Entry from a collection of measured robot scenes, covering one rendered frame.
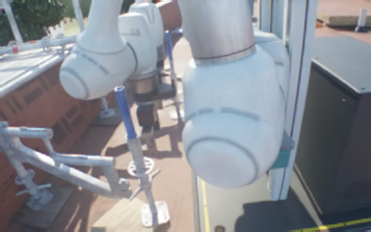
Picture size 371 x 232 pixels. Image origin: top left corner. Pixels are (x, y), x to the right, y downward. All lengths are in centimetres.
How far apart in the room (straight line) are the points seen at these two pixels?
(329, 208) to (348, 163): 22
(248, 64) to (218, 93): 6
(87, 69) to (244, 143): 31
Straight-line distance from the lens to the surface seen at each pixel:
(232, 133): 31
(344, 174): 89
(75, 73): 48
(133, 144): 102
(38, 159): 142
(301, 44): 70
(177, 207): 142
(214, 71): 33
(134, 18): 62
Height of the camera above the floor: 112
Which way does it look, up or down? 31 degrees down
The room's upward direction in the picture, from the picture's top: 7 degrees counter-clockwise
